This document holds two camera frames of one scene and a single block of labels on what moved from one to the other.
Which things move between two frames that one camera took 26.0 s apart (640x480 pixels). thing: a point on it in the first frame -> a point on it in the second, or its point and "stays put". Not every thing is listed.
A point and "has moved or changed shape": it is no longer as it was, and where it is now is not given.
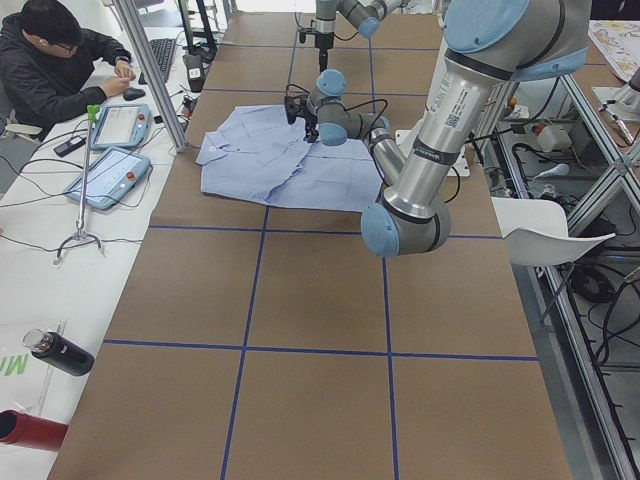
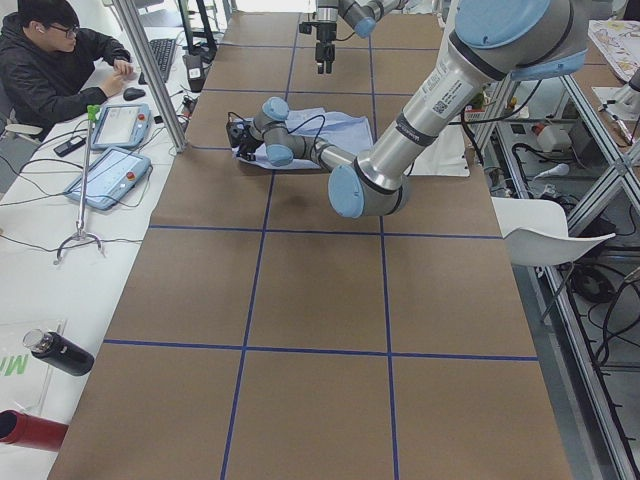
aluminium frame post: (130, 13) stays put
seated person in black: (51, 67) stays put
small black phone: (74, 143) stays put
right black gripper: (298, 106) -> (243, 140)
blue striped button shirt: (254, 154) has moved or changed shape
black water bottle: (59, 351) stays put
